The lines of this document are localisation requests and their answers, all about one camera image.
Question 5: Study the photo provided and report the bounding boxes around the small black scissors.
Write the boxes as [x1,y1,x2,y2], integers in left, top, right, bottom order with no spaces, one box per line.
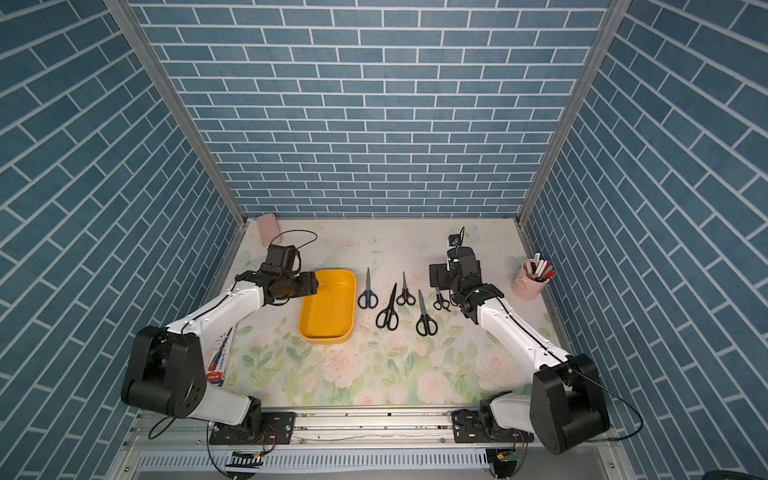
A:
[395,273,417,307]
[433,288,450,311]

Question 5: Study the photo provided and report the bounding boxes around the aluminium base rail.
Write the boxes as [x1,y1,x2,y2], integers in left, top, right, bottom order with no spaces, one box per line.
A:
[123,405,541,451]

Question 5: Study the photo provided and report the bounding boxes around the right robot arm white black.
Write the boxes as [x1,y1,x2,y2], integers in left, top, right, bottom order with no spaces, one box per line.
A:
[429,246,610,454]

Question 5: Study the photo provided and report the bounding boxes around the dark blue handled scissors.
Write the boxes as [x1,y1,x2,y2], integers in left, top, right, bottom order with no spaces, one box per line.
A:
[357,268,379,309]

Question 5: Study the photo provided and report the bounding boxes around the yellow plastic storage box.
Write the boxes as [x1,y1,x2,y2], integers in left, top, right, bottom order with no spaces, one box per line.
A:
[298,269,357,345]

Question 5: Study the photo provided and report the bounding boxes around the pink pencil case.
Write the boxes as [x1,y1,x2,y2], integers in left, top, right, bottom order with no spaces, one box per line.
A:
[256,213,282,248]

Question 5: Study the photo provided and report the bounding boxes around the large black scissors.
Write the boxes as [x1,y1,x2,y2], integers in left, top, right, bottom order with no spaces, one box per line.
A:
[375,284,399,331]

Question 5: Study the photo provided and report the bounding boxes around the pens in cup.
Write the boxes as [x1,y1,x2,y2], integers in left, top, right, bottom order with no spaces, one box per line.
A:
[522,253,556,283]

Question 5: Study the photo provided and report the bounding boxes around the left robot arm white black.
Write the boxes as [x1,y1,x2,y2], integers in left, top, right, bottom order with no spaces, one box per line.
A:
[121,245,318,444]

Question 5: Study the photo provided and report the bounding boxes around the pink pen holder cup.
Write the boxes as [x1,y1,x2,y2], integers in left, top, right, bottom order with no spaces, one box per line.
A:
[512,259,549,301]

